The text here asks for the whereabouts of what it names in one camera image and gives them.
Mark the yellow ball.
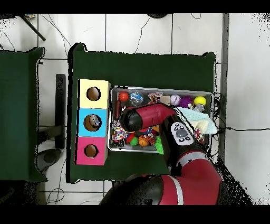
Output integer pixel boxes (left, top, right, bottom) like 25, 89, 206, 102
194, 96, 207, 107

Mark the dark green side cloth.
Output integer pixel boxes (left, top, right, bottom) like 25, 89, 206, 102
0, 46, 46, 183

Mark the purple monster toy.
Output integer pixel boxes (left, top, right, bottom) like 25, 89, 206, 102
179, 95, 194, 108

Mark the mint knitted cloth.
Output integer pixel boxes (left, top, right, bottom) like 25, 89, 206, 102
179, 107, 211, 124

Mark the cream knitted cloth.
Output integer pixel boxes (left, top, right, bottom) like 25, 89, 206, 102
195, 120, 218, 134

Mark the red maraca rattle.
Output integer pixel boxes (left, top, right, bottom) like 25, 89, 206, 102
113, 91, 130, 121

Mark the clear shallow mesh bin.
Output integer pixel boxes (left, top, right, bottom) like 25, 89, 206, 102
107, 86, 214, 157

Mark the dark green tablecloth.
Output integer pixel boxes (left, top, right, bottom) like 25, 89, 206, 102
67, 42, 217, 189

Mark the multicoloured rope toy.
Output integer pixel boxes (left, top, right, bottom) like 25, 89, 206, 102
111, 122, 128, 144

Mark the small orange basketball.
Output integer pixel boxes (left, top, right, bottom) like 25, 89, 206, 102
138, 135, 150, 148

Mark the black rod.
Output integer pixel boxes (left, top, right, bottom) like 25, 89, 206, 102
18, 14, 47, 42

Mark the grey round stand base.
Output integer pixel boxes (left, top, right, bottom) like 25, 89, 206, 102
37, 147, 62, 171

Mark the wooden box with three holes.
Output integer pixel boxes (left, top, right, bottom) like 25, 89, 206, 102
75, 79, 112, 166

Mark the white baseball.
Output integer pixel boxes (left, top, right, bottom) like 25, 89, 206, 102
170, 95, 182, 107

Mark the black panel stand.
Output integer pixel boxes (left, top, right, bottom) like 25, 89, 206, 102
54, 73, 68, 150

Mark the multicoloured patterned cloth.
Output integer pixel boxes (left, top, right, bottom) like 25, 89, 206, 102
193, 128, 205, 144

